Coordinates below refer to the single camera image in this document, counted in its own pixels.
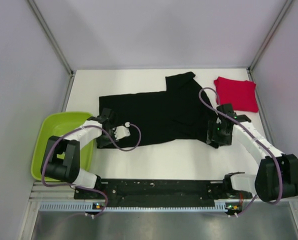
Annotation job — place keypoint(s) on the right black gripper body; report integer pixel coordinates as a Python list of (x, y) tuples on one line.
[(216, 132)]

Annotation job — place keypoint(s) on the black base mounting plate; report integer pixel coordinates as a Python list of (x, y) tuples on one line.
[(158, 193)]

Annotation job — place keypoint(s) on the grey slotted cable duct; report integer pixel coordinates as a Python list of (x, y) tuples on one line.
[(95, 207)]

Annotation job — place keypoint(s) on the right aluminium frame post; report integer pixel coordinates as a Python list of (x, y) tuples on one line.
[(287, 5)]

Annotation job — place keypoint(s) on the aluminium frame post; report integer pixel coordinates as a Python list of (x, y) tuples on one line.
[(287, 5), (49, 36)]

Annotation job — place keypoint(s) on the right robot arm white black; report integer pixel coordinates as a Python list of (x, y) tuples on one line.
[(277, 174)]

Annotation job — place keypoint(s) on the folded red t shirt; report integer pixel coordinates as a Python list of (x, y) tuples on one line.
[(240, 94)]

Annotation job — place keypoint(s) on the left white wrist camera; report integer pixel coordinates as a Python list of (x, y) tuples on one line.
[(122, 131)]

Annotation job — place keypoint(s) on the lime green plastic bin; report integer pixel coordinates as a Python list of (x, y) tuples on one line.
[(59, 124)]

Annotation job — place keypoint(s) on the left aluminium frame post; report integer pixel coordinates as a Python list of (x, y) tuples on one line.
[(49, 36)]

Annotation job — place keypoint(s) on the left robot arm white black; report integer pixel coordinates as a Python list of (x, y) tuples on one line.
[(61, 159)]

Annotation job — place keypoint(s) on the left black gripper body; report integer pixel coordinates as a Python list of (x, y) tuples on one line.
[(103, 140)]

